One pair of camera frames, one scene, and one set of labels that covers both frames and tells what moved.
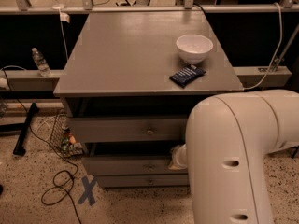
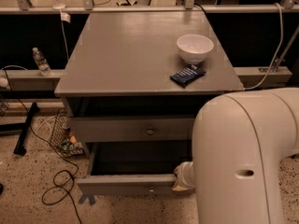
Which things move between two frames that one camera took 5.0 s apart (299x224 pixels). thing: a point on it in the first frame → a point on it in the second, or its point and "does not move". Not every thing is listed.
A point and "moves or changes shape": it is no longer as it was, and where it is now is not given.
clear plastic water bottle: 40,62 does not move
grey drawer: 130,165 moves or changes shape
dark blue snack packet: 187,75 does not move
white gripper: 179,156 → 184,176
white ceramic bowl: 193,48 does not move
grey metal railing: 47,79 does not move
